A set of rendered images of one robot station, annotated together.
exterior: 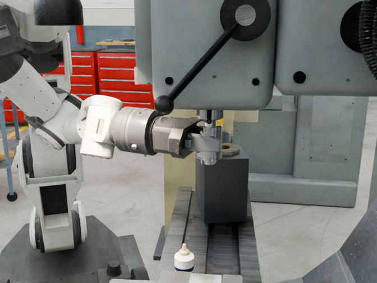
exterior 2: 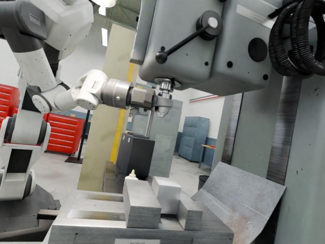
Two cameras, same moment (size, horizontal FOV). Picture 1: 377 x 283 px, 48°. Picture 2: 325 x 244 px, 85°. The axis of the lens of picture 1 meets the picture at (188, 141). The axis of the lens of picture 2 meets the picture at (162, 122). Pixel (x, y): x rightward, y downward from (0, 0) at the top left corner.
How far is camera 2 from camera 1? 40 cm
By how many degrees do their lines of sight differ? 29
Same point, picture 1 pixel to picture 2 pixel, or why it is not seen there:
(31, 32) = (51, 37)
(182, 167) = (92, 166)
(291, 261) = not seen: hidden behind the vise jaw
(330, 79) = (241, 69)
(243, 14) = (212, 21)
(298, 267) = not seen: hidden behind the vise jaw
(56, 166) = (30, 136)
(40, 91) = (47, 70)
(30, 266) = not seen: outside the picture
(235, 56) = (199, 47)
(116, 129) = (108, 86)
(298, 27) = (232, 39)
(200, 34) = (184, 29)
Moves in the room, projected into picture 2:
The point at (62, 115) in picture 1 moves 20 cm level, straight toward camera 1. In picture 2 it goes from (55, 91) to (65, 88)
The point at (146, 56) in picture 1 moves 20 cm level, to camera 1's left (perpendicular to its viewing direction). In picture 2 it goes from (140, 44) to (65, 15)
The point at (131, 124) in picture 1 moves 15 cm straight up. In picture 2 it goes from (119, 84) to (129, 37)
